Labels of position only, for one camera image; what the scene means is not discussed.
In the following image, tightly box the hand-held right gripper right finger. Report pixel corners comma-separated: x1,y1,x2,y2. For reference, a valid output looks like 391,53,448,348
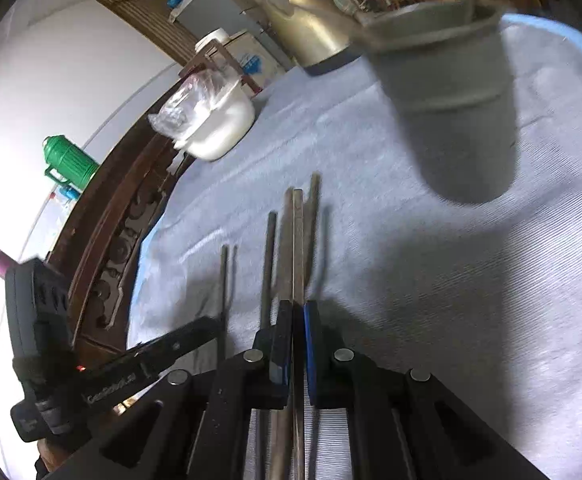
303,300,552,480

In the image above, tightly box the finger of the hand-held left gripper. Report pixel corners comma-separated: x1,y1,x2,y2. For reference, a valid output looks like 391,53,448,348
136,316,222,375

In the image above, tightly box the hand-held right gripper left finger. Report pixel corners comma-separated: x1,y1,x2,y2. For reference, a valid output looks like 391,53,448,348
68,300,294,480

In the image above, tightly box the metal utensil cup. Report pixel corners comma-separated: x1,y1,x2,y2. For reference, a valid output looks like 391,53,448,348
356,0,518,113

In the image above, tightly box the grey tablecloth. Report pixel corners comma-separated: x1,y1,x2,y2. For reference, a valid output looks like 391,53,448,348
126,25,582,480

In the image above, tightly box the carved wooden sideboard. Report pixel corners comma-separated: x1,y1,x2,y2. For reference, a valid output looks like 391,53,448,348
43,110,196,366

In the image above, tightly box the green thermos flask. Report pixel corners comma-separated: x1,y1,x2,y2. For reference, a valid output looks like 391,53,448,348
43,135,100,192

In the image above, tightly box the white pot with plastic wrap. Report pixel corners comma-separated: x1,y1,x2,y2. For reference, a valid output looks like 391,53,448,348
148,70,256,162

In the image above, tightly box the brown wooden chair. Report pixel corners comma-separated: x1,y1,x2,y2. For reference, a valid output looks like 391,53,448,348
178,42,264,101

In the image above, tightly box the white chest freezer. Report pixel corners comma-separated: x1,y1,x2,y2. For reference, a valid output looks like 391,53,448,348
221,30,292,92

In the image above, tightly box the white cooker pot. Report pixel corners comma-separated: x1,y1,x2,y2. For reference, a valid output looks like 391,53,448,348
194,29,232,56

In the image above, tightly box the gold electric kettle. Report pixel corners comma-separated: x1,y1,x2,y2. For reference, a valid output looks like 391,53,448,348
206,0,372,77

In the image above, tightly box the brown striped door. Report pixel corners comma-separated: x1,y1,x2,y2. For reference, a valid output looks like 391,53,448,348
96,0,206,66

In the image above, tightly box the grey refrigerator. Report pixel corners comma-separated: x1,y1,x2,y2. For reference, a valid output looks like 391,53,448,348
171,0,254,43

